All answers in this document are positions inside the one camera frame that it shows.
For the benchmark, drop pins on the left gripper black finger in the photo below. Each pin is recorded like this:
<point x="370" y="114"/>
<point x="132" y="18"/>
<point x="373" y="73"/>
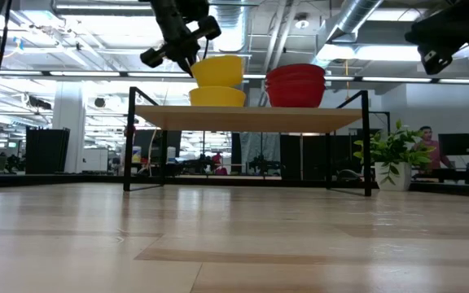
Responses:
<point x="189" y="65"/>

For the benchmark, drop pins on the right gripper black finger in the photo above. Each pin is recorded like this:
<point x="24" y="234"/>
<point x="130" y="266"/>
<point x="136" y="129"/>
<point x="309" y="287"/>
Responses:
<point x="438" y="57"/>
<point x="426" y="33"/>

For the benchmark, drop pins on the yellow mini bowl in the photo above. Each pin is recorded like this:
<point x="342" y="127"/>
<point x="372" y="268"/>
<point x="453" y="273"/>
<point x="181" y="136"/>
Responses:
<point x="217" y="97"/>
<point x="218" y="71"/>

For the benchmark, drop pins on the red bowl floral inside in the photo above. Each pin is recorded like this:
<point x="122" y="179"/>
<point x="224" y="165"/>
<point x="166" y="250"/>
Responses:
<point x="295" y="97"/>
<point x="295" y="70"/>
<point x="295" y="80"/>

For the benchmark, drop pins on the background black robot arm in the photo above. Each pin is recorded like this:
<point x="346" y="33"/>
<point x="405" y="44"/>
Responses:
<point x="198" y="164"/>
<point x="264" y="164"/>

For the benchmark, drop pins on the ceiling light panel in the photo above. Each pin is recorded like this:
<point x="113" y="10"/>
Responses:
<point x="381" y="53"/>

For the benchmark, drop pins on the wooden shelf black metal legs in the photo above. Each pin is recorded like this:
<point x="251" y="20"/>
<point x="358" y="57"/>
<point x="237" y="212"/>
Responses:
<point x="251" y="118"/>

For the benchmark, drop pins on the black computer monitor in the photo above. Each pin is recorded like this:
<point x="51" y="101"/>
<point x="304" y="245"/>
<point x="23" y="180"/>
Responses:
<point x="456" y="144"/>

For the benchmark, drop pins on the white bottle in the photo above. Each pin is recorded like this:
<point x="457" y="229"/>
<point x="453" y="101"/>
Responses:
<point x="171" y="154"/>
<point x="137" y="154"/>

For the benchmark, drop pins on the long overhead light bar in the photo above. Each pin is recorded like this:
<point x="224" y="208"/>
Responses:
<point x="96" y="75"/>

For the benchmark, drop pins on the person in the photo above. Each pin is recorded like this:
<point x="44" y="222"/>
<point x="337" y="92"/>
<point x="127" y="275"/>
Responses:
<point x="217" y="158"/>
<point x="432" y="150"/>

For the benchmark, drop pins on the black desk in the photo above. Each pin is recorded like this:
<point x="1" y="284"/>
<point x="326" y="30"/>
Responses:
<point x="454" y="174"/>

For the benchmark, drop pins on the white ceiling sensor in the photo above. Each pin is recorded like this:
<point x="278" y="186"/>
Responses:
<point x="301" y="21"/>

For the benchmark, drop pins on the green plant white pot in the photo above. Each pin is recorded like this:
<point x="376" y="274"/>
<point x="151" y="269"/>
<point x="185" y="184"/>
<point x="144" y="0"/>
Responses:
<point x="397" y="177"/>

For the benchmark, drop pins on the white pillar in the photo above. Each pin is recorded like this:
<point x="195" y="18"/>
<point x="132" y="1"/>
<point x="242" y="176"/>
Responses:
<point x="68" y="110"/>

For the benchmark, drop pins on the black cabinet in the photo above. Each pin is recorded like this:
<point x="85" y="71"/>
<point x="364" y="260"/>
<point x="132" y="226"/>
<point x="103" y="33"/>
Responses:
<point x="47" y="150"/>

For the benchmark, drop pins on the silver ceiling duct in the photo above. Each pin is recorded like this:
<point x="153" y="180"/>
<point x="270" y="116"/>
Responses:
<point x="230" y="40"/>
<point x="352" y="16"/>

